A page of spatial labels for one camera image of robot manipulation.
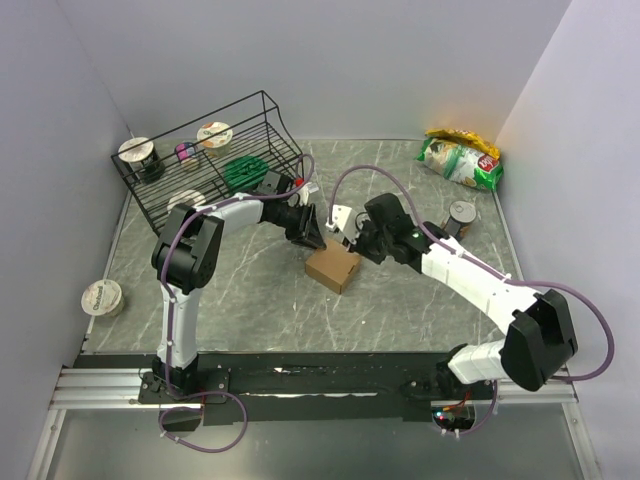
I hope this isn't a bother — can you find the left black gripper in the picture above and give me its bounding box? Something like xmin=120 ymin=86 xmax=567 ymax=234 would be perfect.
xmin=268 ymin=202 xmax=325 ymax=251

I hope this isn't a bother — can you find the brown cardboard express box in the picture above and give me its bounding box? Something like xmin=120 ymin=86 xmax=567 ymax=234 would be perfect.
xmin=305 ymin=238 xmax=362 ymax=295

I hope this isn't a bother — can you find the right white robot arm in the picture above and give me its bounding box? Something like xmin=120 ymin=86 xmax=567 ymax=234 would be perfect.
xmin=331 ymin=193 xmax=578 ymax=399

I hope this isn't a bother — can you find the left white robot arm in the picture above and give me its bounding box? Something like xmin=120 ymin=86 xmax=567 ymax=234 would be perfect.
xmin=151 ymin=171 xmax=326 ymax=402

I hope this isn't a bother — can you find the green lidded cup noodle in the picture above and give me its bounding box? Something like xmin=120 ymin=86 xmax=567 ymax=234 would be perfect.
xmin=223 ymin=155 xmax=269 ymax=193

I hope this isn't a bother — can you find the dark metal can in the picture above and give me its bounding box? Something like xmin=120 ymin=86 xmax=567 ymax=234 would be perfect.
xmin=441 ymin=200 xmax=477 ymax=241

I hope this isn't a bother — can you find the white toilet paper roll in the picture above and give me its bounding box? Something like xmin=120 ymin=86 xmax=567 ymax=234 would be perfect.
xmin=166 ymin=189 xmax=206 ymax=213

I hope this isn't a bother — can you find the green chips bag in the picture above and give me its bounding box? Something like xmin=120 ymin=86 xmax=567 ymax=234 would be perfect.
xmin=416 ymin=136 xmax=504 ymax=191

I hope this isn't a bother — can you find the white Chobani yogurt cup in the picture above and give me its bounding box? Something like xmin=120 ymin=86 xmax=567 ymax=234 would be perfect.
xmin=196 ymin=121 xmax=234 ymax=158

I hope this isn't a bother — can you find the small rubiks cube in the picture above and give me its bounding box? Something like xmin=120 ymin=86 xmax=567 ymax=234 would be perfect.
xmin=174 ymin=142 xmax=199 ymax=170

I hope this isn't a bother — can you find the black yogurt cup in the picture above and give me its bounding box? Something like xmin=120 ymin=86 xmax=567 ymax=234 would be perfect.
xmin=118 ymin=137 xmax=165 ymax=184

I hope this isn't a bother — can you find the white yogurt cup on table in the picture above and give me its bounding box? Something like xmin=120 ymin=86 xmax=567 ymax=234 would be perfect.
xmin=81 ymin=279 xmax=124 ymax=317

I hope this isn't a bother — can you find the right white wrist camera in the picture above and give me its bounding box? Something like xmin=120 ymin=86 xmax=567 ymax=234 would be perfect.
xmin=325 ymin=205 xmax=360 ymax=245

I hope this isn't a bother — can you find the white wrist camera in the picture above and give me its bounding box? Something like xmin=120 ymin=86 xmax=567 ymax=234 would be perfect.
xmin=325 ymin=205 xmax=360 ymax=245
xmin=289 ymin=178 xmax=318 ymax=206

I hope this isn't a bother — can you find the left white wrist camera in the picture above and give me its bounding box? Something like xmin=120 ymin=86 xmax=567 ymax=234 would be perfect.
xmin=289 ymin=178 xmax=318 ymax=206

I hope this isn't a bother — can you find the black wire rack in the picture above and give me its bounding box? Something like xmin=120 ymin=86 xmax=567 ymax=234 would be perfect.
xmin=111 ymin=90 xmax=302 ymax=234

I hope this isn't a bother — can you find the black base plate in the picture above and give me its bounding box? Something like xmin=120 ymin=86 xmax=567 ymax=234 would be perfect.
xmin=138 ymin=352 xmax=493 ymax=426

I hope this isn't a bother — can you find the aluminium rail frame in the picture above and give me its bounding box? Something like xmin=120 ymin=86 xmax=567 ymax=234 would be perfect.
xmin=49 ymin=368 xmax=578 ymax=410

